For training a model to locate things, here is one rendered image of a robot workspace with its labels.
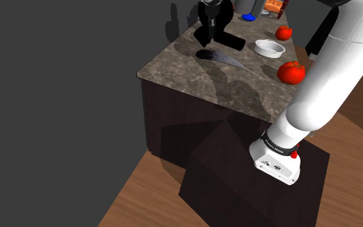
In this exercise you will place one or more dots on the dark wood robot stand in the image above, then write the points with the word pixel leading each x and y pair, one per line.
pixel 231 188

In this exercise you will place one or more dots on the blue round dish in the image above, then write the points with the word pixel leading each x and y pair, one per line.
pixel 248 17

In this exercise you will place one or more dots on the large red tomato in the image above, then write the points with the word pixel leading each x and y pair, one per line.
pixel 290 74

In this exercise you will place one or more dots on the black bent block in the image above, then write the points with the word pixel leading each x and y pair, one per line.
pixel 231 41

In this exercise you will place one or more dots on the grey cylinder pot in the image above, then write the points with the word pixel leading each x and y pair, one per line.
pixel 244 6

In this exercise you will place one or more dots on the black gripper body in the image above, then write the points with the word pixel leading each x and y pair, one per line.
pixel 215 12

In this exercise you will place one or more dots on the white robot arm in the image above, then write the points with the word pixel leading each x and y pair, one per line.
pixel 319 85

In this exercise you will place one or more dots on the black and grey feather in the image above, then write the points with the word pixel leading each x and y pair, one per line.
pixel 222 58

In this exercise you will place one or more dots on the orange loaf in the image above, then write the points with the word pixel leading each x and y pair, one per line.
pixel 272 4

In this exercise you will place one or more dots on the small red tomato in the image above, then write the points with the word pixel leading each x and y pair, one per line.
pixel 283 33

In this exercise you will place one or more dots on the dark red striped object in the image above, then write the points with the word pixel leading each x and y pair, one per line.
pixel 282 9

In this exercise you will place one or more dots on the dark wood counter cabinet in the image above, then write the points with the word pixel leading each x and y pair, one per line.
pixel 156 110

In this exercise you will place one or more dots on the white round bowl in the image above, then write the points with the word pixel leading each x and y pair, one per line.
pixel 269 49

